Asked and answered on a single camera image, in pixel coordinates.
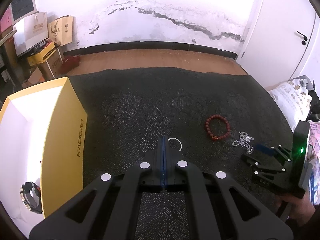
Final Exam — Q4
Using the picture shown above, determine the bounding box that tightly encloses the silver ring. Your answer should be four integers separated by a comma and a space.
167, 137, 183, 152

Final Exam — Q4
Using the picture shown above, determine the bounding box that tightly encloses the person's right hand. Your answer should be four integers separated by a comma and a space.
276, 191, 316, 226

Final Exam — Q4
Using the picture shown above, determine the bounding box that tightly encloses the pink printed bedding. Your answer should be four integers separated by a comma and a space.
307, 120, 319, 205

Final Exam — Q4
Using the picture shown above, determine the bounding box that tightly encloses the white printed pillow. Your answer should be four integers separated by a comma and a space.
268, 75, 313, 131

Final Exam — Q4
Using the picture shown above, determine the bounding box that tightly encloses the black patterned table mat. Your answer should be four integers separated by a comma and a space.
70, 68, 293, 239

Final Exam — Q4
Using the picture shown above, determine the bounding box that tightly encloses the yellow white open box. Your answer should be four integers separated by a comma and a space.
1, 77, 87, 237

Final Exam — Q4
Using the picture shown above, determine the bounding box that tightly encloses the gold black wristwatch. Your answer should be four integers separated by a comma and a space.
20, 181, 42, 214

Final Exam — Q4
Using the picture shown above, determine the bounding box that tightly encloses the brown cardboard box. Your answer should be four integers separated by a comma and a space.
30, 48, 64, 81

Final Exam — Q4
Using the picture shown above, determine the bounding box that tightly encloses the yellow black flat box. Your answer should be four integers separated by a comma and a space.
27, 42, 56, 67

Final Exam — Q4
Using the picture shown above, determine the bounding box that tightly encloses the brown paper gift bag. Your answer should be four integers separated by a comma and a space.
48, 15, 73, 46

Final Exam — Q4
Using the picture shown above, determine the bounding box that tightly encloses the white paper gift bag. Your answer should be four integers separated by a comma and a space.
14, 12, 48, 56

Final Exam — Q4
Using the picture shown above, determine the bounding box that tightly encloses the small framed chalkboard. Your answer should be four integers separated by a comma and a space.
10, 0, 37, 25

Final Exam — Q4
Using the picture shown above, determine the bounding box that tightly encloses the pink box on shelf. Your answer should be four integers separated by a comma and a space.
0, 8, 12, 34

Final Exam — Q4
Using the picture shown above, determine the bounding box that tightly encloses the silver chain necklace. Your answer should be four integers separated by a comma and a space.
231, 130, 256, 155

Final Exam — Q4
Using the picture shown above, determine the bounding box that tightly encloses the red bead bracelet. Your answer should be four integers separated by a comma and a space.
205, 114, 231, 141

